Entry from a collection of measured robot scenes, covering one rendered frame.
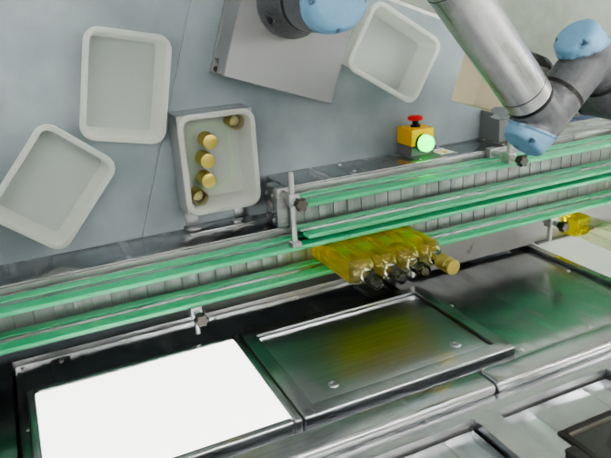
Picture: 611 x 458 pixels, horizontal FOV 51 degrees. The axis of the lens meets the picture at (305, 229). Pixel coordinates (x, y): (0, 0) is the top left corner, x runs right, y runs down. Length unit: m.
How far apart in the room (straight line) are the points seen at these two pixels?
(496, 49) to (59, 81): 0.87
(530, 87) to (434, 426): 0.58
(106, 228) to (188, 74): 0.39
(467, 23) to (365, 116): 0.77
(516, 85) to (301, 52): 0.59
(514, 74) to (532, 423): 0.61
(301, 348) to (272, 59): 0.62
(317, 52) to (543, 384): 0.83
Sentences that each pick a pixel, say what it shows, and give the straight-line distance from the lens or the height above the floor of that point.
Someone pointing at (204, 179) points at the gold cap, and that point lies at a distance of 1.44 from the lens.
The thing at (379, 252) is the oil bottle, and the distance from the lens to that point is 1.40.
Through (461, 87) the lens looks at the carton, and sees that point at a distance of 1.40.
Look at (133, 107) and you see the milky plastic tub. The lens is 1.44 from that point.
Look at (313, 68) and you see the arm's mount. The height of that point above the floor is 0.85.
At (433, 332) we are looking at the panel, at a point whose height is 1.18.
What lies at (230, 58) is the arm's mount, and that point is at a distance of 1.38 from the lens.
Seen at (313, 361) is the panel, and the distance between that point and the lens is 1.30.
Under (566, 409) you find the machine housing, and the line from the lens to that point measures 1.29.
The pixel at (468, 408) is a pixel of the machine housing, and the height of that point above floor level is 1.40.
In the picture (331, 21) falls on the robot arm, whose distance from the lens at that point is 1.22.
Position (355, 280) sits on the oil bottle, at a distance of 1.35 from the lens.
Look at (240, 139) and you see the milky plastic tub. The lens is 1.49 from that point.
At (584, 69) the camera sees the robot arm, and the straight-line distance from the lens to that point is 1.10.
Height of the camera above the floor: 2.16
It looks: 59 degrees down
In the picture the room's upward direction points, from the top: 124 degrees clockwise
